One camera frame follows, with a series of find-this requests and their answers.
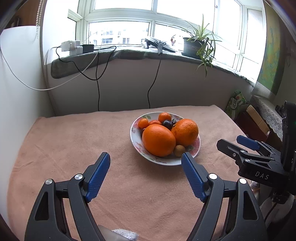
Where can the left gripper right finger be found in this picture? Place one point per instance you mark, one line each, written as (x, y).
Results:
(230, 210)

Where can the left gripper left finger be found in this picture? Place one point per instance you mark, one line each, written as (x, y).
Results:
(48, 220)

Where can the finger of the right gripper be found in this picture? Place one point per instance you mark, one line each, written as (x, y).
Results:
(261, 147)
(239, 154)

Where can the large rough orange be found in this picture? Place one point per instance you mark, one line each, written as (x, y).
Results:
(186, 132)

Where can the brown longan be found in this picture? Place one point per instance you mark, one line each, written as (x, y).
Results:
(179, 150)

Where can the large smooth orange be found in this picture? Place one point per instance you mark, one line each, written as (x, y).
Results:
(158, 140)

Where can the mandarin with stem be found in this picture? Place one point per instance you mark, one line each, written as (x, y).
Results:
(164, 117)

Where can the small mandarin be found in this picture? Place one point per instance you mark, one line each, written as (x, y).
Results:
(143, 123)
(155, 122)

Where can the small top mandarin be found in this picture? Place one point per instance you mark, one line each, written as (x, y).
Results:
(143, 123)

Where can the cardboard box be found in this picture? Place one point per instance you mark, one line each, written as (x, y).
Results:
(258, 119)

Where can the lace cloth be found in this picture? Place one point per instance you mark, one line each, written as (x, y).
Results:
(269, 114)

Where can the green snack bag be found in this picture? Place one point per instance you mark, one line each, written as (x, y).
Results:
(234, 104)

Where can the floral white plate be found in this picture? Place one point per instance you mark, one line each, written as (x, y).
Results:
(170, 160)

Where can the potted spider plant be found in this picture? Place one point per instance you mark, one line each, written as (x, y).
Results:
(202, 42)

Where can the white refrigerator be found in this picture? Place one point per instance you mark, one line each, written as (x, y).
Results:
(23, 98)

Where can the black device on sill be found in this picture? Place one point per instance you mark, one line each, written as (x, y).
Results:
(159, 45)

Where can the green windowsill cloth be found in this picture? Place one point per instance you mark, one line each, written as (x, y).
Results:
(70, 65)

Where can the black power brick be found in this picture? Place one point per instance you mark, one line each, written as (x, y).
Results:
(87, 48)

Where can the white power adapter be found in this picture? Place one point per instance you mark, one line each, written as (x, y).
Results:
(73, 47)

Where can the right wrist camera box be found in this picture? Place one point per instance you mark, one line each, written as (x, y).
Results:
(287, 112)

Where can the wall map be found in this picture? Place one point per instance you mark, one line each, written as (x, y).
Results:
(273, 64)

